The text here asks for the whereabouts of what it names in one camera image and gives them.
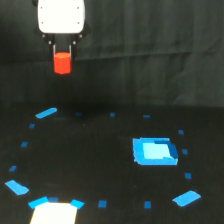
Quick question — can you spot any blue tape strip near right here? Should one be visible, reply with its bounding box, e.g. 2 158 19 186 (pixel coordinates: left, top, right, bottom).
173 190 201 207

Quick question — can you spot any red hexagonal block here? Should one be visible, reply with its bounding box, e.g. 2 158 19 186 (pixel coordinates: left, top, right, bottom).
54 52 72 75

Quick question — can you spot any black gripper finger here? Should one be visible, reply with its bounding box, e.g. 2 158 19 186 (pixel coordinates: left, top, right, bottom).
69 44 77 63
49 44 56 62

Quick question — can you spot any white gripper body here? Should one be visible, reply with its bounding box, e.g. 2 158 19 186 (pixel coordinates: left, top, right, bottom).
32 0 91 45

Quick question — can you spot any blue tape strip beside paper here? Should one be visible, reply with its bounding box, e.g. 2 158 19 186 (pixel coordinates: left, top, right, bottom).
70 199 85 209

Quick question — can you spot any black curtain backdrop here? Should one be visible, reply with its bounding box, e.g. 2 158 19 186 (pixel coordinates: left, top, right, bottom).
0 0 224 107

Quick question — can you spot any blue tape strip far left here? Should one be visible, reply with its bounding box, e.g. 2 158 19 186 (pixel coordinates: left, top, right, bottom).
35 108 57 119

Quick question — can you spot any blue tape strip bottom left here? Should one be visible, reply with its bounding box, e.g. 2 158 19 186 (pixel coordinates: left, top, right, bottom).
28 196 49 209

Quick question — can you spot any blue square tape target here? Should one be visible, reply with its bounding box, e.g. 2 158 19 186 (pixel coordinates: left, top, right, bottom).
133 138 179 166

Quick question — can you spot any blue tape strip near left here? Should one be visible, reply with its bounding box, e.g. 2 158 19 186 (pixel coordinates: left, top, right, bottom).
5 180 29 195

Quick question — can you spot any white paper sheet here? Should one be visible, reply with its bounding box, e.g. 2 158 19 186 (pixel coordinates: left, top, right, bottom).
30 203 77 224

